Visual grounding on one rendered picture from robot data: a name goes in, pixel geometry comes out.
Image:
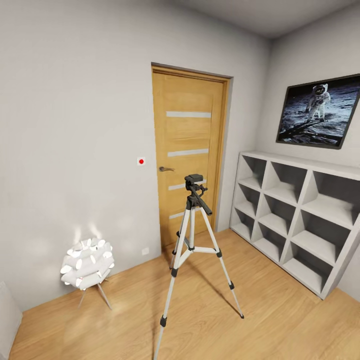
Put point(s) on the painting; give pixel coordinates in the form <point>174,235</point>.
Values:
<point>319,113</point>

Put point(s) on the door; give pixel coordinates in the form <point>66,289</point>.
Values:
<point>190,111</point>

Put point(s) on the camera tripod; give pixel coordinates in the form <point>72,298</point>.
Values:
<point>193,201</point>

